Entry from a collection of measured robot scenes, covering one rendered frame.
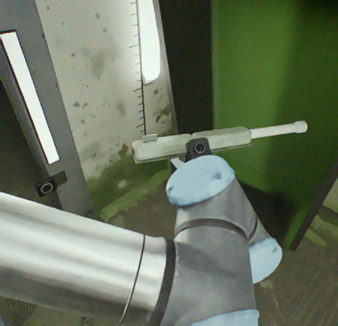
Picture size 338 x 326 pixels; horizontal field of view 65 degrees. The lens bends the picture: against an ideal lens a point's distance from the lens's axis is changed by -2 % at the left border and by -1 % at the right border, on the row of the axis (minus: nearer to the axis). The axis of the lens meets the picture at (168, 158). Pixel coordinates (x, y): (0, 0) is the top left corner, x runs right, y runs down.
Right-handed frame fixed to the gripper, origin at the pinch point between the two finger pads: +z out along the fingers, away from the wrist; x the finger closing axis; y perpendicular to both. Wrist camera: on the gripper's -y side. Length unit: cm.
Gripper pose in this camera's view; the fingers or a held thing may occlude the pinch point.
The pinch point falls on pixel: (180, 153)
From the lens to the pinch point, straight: 69.8
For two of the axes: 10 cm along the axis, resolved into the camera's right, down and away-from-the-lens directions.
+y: 0.6, 8.8, 4.6
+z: -2.8, -4.3, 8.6
